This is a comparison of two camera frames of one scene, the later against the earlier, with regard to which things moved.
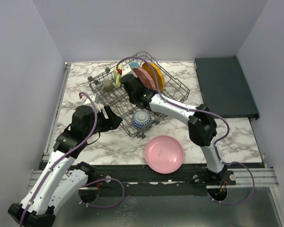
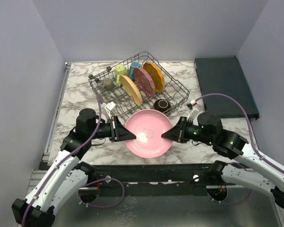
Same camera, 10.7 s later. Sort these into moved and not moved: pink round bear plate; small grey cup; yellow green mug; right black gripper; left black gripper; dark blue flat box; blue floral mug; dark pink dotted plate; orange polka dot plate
Moved: left black gripper; pink round bear plate; right black gripper
Not moved: orange polka dot plate; dark blue flat box; yellow green mug; blue floral mug; dark pink dotted plate; small grey cup
